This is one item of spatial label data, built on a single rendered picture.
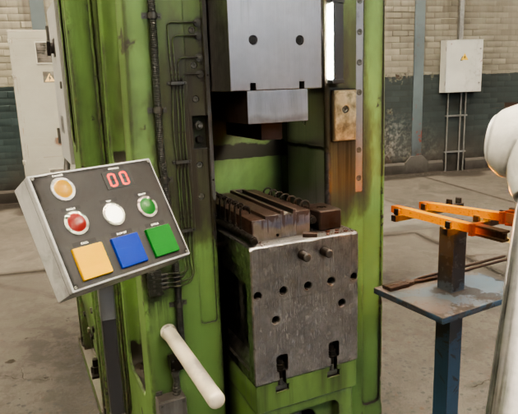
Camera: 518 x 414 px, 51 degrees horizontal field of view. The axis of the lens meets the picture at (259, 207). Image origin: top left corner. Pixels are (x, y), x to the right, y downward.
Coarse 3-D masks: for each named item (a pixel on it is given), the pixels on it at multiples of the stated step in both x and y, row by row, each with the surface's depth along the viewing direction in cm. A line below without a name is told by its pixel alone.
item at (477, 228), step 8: (392, 208) 178; (400, 208) 174; (408, 208) 174; (408, 216) 172; (416, 216) 169; (424, 216) 166; (432, 216) 163; (440, 216) 162; (440, 224) 161; (456, 224) 155; (464, 224) 153; (472, 224) 149; (480, 224) 150; (472, 232) 150; (480, 232) 149; (488, 232) 147; (496, 232) 145; (504, 232) 142; (496, 240) 144; (504, 240) 143
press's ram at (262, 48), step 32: (224, 0) 149; (256, 0) 151; (288, 0) 155; (320, 0) 159; (224, 32) 152; (256, 32) 153; (288, 32) 157; (320, 32) 161; (224, 64) 154; (256, 64) 155; (288, 64) 159; (320, 64) 163
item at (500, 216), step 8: (432, 208) 178; (440, 208) 175; (448, 208) 172; (456, 208) 170; (464, 208) 168; (472, 208) 167; (472, 216) 165; (480, 216) 163; (488, 216) 160; (496, 216) 158; (504, 216) 155; (512, 224) 154
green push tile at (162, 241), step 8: (168, 224) 138; (152, 232) 134; (160, 232) 136; (168, 232) 137; (152, 240) 133; (160, 240) 135; (168, 240) 136; (152, 248) 133; (160, 248) 134; (168, 248) 135; (176, 248) 137; (160, 256) 134
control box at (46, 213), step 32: (32, 192) 119; (96, 192) 129; (128, 192) 135; (160, 192) 142; (32, 224) 121; (64, 224) 120; (96, 224) 126; (128, 224) 131; (160, 224) 138; (64, 256) 117; (64, 288) 117; (96, 288) 125
